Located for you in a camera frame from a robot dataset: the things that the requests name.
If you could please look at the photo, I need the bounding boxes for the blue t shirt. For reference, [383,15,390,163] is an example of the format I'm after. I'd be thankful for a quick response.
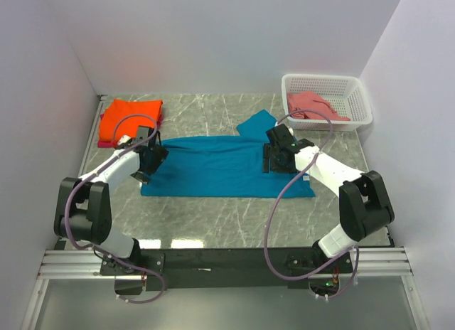
[140,110,315,198]

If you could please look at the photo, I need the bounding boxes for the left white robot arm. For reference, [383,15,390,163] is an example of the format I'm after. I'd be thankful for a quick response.
[53,126,168,275]

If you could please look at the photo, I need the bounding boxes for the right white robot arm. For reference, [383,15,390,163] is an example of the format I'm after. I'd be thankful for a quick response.
[264,124,395,272]

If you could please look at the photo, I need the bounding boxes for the pink t shirt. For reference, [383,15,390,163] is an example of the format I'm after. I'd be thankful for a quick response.
[287,91,350,122]

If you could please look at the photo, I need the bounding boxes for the folded magenta t shirt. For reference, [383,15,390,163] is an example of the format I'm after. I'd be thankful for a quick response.
[97,114,153,148]

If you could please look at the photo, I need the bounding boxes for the folded orange t shirt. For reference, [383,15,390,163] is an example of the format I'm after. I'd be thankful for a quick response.
[98,99,163,142]

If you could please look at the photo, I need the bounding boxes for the white plastic basket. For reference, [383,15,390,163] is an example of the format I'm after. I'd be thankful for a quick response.
[282,74,373,132]

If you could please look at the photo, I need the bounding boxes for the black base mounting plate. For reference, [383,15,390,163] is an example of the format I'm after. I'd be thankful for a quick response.
[100,246,353,296]

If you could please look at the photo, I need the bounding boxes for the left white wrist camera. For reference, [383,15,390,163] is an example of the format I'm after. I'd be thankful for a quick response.
[116,135,133,149]

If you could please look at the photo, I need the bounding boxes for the aluminium frame rail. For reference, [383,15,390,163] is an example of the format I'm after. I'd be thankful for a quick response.
[37,247,413,280]

